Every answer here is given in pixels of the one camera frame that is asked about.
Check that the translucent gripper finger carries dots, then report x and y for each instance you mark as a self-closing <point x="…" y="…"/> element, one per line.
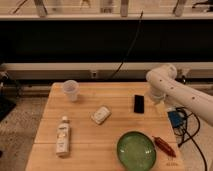
<point x="160" y="107"/>

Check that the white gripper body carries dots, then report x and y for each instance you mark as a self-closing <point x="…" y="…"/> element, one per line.
<point x="156" y="93"/>

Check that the red chili pepper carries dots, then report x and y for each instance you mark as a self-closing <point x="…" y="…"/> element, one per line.
<point x="164" y="146"/>

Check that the white wall outlet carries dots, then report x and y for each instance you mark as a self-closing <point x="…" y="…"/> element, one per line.
<point x="94" y="74"/>

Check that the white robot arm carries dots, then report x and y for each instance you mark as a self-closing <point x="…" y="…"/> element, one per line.
<point x="162" y="82"/>

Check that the white plastic bottle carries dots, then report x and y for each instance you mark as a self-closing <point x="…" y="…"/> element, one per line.
<point x="63" y="137"/>

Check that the green glass plate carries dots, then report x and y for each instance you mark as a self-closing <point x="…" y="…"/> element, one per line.
<point x="136" y="151"/>

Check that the black eraser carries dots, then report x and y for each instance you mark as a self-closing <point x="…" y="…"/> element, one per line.
<point x="139" y="104"/>

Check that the clear plastic cup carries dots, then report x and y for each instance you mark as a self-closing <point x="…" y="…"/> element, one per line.
<point x="71" y="88"/>

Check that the blue connector box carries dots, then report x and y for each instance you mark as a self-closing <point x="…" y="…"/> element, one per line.
<point x="175" y="119"/>

